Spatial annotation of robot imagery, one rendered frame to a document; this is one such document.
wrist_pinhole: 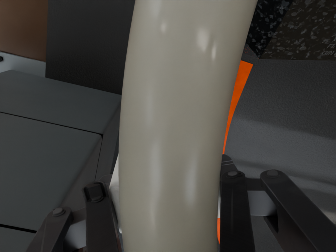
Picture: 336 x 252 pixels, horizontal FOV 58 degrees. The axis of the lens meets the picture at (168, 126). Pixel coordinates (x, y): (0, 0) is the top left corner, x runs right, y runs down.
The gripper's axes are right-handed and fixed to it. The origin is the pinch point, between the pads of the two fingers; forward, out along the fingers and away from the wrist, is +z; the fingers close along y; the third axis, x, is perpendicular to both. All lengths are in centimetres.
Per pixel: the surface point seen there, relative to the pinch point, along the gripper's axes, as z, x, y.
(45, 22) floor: 88, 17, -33
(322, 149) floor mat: 83, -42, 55
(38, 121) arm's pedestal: 47, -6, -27
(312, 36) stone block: 21.6, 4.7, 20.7
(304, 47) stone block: 23.0, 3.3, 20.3
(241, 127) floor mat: 84, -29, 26
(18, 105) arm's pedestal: 54, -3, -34
